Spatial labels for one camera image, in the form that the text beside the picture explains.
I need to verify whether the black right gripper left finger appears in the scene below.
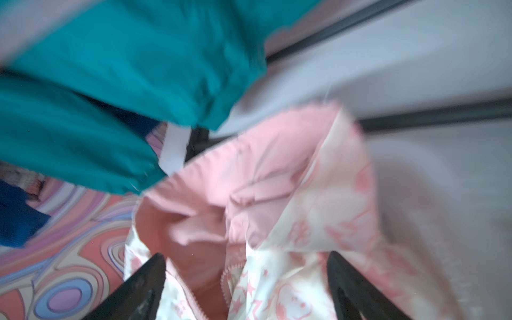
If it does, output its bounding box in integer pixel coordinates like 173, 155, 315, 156
83, 253, 165, 320

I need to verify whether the blue red white jacket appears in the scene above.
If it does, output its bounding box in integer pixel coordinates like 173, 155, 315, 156
1, 97, 160, 248

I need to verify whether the black clothes rack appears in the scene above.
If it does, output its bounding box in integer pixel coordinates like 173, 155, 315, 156
183, 0, 512, 163

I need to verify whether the green kids jacket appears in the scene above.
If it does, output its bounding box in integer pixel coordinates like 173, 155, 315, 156
1, 1, 317, 195

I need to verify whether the pink patterned kids jacket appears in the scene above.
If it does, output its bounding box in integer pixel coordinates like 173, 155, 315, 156
124, 103, 456, 319

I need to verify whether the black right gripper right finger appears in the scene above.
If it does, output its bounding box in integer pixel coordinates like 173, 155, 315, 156
327, 251, 411, 320

